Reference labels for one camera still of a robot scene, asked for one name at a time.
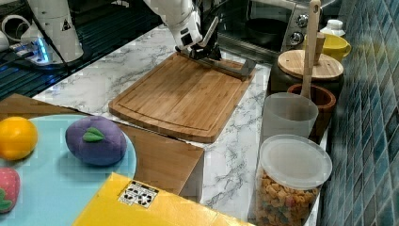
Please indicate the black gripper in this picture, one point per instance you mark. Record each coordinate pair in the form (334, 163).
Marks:
(199, 45)

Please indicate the glass oven door with handle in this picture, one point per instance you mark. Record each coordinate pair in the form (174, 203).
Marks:
(251, 53)

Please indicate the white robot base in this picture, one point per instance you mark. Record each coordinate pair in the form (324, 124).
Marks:
(52, 33)

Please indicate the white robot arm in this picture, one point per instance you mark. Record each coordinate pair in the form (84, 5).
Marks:
(179, 14)

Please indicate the silver toaster oven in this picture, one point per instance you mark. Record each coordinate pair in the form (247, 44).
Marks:
(268, 26)

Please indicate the bamboo cutting board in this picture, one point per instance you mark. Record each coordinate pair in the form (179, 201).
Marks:
(181, 98)

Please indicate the translucent plastic cup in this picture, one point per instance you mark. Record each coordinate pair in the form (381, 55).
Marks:
(287, 113)

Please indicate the wooden spoon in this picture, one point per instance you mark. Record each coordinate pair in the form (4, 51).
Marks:
(310, 49)

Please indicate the black jar with wooden lid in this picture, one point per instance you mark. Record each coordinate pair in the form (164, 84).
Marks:
(288, 70)

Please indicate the yellow mug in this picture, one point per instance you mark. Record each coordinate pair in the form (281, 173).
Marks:
(335, 47)

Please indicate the brown wooden utensil holder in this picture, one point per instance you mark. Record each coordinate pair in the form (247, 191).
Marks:
(320, 106)

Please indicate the white plastic bottle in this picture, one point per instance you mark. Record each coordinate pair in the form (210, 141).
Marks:
(334, 27)

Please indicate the cereal jar with clear lid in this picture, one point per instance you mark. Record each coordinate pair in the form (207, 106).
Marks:
(290, 173)

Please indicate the purple plush plum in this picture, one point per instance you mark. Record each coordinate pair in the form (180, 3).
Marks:
(96, 140)

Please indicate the yellow cardboard box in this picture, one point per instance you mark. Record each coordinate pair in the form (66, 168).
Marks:
(122, 201)

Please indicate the light blue plate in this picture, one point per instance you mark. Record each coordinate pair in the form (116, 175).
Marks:
(55, 185)

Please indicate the orange toy fruit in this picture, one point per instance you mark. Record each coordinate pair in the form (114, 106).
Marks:
(18, 138)

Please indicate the pink plush strawberry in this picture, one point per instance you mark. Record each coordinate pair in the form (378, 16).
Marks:
(9, 189)

